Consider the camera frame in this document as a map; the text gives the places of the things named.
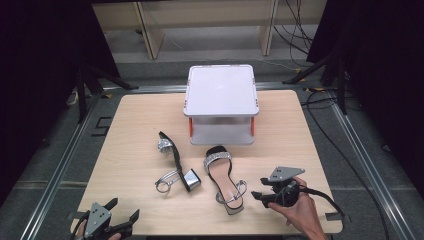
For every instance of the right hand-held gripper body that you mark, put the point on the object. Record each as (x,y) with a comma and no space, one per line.
(283,186)

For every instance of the grey tape strip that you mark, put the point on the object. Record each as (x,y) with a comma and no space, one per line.
(75,215)
(338,216)

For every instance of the person's left hand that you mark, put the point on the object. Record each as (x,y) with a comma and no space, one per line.
(115,237)

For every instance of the person's right hand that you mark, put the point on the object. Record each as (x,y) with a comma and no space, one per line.
(301,210)

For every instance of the metal floor rail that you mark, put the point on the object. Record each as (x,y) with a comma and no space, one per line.
(370,170)
(56,173)
(156,88)

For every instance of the white two-tier shoe rack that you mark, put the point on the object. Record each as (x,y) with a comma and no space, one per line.
(220,90)

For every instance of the beige wooden desk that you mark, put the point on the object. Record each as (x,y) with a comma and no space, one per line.
(206,13)

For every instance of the black curtain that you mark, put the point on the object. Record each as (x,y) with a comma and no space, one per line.
(36,83)
(386,83)

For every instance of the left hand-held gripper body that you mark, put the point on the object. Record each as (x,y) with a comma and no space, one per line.
(96,216)

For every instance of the black tripod stand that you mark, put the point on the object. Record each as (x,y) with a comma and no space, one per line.
(88,83)
(335,73)

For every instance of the black tape floor mark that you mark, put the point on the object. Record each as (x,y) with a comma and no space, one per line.
(101,126)

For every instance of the yellow tape piece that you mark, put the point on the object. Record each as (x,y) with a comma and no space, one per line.
(315,89)
(300,75)

